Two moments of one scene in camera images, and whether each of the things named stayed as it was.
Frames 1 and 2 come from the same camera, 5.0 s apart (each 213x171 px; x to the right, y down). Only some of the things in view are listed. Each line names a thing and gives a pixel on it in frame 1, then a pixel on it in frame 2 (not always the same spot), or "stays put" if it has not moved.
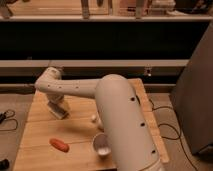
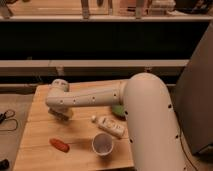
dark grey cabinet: [193, 95] stays put
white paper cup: [102, 144] stays put
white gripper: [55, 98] -> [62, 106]
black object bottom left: [4, 164] stays put
